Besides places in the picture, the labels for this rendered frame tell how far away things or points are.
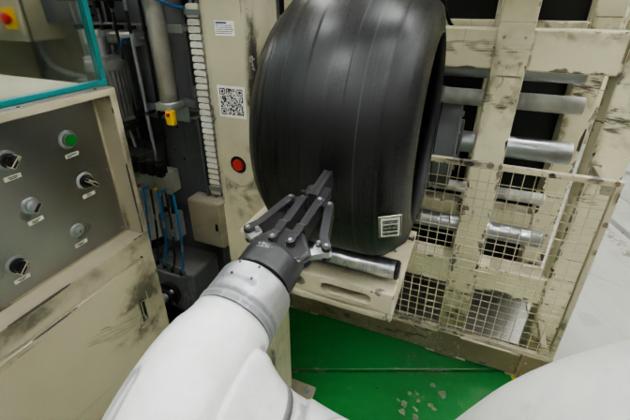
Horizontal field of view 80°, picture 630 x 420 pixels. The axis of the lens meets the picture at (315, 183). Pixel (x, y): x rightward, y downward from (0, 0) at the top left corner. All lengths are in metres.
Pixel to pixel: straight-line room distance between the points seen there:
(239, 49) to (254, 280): 0.59
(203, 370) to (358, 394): 1.42
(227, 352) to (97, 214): 0.70
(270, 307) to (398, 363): 1.48
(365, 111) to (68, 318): 0.75
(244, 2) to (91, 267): 0.67
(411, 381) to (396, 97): 1.41
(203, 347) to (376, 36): 0.49
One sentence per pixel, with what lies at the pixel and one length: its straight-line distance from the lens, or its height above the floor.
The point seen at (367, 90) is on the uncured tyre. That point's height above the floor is 1.31.
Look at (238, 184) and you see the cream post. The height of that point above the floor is 1.00.
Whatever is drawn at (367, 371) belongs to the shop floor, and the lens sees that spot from 1.82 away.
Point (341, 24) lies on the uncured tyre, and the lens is 0.66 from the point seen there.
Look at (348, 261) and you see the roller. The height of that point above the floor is 0.91.
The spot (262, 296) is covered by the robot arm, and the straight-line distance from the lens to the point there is 0.41.
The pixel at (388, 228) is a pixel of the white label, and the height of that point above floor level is 1.08.
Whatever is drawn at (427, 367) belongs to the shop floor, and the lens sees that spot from 1.88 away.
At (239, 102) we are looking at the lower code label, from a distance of 0.91.
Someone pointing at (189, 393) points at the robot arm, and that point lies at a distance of 0.35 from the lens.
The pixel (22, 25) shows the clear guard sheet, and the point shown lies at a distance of 0.87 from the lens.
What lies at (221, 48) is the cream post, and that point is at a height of 1.34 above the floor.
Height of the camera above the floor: 1.44
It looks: 26 degrees down
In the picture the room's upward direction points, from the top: straight up
